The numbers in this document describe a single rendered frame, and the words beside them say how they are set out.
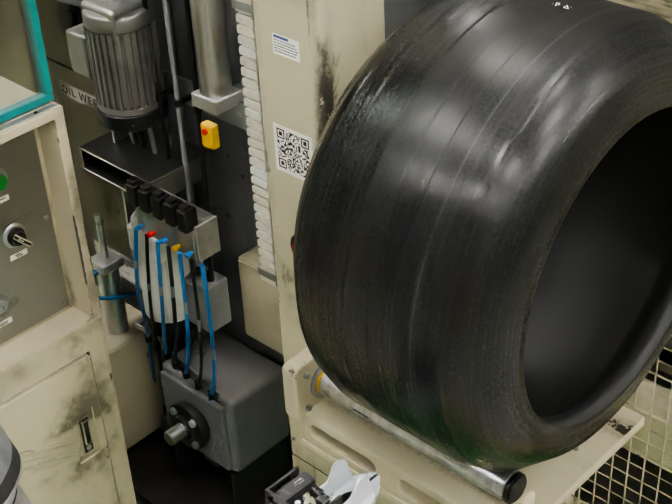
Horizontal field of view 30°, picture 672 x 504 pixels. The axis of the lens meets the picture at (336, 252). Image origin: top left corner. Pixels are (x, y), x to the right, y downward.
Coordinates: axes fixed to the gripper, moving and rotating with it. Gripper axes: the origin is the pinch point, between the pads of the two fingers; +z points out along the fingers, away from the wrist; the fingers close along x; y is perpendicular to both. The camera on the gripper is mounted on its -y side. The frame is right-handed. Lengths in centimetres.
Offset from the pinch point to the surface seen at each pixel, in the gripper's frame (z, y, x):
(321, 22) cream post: 24, 43, 30
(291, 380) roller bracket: 13.0, -7.1, 27.0
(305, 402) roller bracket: 14.8, -11.9, 26.2
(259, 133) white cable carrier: 25, 22, 44
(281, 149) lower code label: 23.8, 21.7, 38.2
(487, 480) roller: 17.2, -8.5, -4.9
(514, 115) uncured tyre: 17.1, 45.1, -5.2
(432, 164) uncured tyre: 10.4, 39.9, 0.3
